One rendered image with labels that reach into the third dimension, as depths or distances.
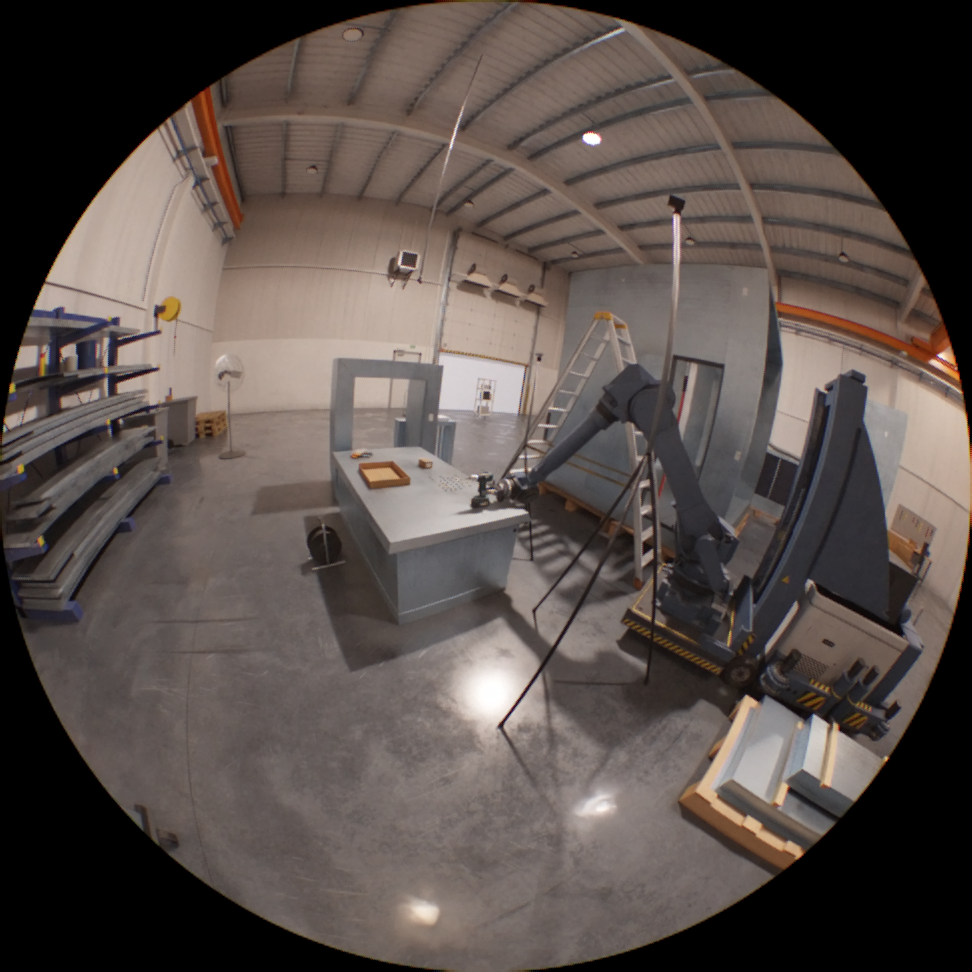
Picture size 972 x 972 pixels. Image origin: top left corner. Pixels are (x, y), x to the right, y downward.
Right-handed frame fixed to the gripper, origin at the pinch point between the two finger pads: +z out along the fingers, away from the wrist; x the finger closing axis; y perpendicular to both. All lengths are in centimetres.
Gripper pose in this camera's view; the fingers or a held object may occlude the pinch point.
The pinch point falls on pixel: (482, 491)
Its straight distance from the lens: 200.2
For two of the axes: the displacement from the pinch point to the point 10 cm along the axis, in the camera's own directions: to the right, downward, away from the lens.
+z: -8.3, 0.9, -5.5
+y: 1.4, -9.3, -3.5
